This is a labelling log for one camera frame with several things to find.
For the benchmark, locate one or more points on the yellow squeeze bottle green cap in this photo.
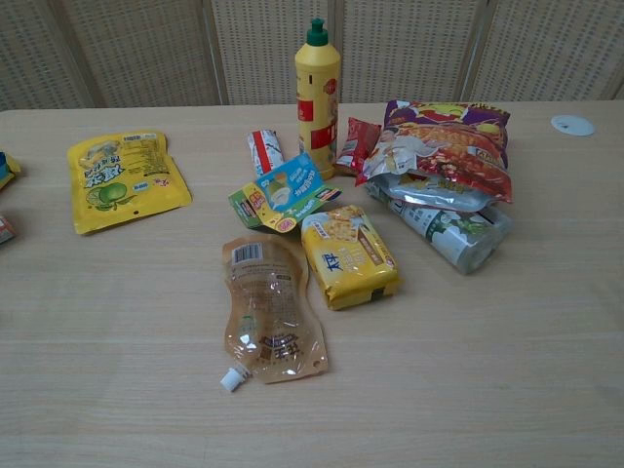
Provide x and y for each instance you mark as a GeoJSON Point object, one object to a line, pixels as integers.
{"type": "Point", "coordinates": [317, 97]}

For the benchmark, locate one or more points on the woven folding screen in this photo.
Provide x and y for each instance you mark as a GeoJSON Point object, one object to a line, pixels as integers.
{"type": "Point", "coordinates": [146, 49]}

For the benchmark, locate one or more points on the red white packet strip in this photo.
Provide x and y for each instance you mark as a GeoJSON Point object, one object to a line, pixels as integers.
{"type": "Point", "coordinates": [6, 229]}

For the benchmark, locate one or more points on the small red sachet packet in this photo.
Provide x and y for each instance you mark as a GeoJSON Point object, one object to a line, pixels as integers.
{"type": "Point", "coordinates": [353, 144]}

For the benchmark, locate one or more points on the white round table grommet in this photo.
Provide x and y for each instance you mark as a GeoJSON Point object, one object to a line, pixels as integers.
{"type": "Point", "coordinates": [573, 125]}

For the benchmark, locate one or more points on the blue green yellow carton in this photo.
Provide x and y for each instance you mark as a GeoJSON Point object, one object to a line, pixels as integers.
{"type": "Point", "coordinates": [283, 195]}

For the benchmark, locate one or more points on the yellow lime candy pouch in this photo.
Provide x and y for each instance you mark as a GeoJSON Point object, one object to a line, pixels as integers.
{"type": "Point", "coordinates": [122, 180]}

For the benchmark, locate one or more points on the yellow cracker pack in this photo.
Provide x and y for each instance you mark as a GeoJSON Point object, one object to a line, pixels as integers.
{"type": "Point", "coordinates": [346, 258]}

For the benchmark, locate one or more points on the green white cylindrical pack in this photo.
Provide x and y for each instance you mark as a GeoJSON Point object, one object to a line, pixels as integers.
{"type": "Point", "coordinates": [463, 244]}

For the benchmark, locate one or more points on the blue lollipop candy bag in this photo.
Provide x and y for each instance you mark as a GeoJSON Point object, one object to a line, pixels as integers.
{"type": "Point", "coordinates": [7, 170]}

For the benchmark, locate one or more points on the clear brown spout pouch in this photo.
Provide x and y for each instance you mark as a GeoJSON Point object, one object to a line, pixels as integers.
{"type": "Point", "coordinates": [268, 317]}

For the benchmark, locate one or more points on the white red snack stick packet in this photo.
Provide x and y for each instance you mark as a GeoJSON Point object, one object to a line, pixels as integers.
{"type": "Point", "coordinates": [263, 151]}

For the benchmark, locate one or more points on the silver foil packet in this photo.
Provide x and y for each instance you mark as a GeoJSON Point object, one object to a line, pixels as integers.
{"type": "Point", "coordinates": [429, 195]}

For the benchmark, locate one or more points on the purple red chips bag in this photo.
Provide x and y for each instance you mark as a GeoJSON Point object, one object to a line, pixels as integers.
{"type": "Point", "coordinates": [453, 146]}

